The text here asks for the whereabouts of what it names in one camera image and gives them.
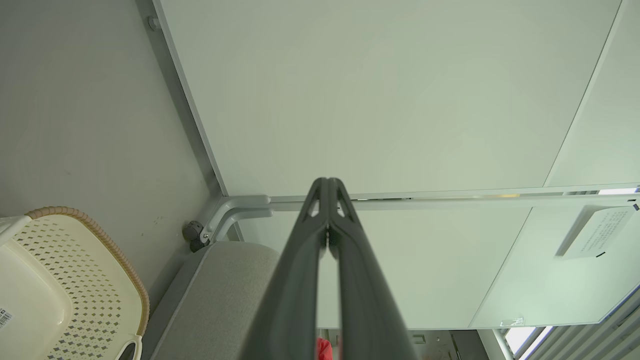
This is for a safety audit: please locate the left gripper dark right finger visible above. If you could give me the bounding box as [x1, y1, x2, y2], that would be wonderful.
[328, 178, 418, 360]

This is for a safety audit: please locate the upright grey partition foot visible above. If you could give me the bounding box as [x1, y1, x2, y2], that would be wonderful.
[200, 195, 274, 246]

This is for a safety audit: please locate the grey fabric sofa seat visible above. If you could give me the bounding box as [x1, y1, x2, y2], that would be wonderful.
[141, 241, 282, 360]

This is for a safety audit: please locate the cream perforated laundry basket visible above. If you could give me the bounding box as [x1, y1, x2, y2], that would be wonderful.
[0, 206, 150, 360]

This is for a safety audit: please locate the grey slatted window blind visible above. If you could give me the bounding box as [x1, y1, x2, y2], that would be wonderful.
[520, 287, 640, 360]

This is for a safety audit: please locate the black caster wheel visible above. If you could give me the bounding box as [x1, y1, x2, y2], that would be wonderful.
[182, 220, 211, 253]

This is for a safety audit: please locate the white paper wall sign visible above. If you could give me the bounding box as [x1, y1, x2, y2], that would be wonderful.
[555, 204, 640, 261]

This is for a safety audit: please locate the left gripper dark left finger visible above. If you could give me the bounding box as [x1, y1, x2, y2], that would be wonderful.
[240, 177, 330, 360]

